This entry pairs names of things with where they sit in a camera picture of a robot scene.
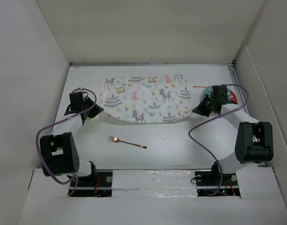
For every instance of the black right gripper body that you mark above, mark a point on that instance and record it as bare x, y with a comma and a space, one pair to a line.
209, 101

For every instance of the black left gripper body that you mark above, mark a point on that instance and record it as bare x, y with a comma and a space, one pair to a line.
88, 103

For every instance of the patterned animal print cloth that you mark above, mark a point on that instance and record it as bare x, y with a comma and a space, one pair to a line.
153, 99

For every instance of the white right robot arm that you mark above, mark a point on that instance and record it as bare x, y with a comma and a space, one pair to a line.
254, 140

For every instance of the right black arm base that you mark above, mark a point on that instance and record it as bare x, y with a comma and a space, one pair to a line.
208, 185

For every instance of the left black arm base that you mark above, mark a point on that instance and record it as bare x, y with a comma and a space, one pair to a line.
100, 186

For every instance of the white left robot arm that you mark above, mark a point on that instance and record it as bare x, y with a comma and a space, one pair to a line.
55, 143

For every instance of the red and teal plate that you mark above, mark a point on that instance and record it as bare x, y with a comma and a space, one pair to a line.
231, 95

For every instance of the copper fork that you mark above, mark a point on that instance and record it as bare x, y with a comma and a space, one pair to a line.
116, 140

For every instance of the metal table edge rail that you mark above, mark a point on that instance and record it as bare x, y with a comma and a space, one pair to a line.
104, 64

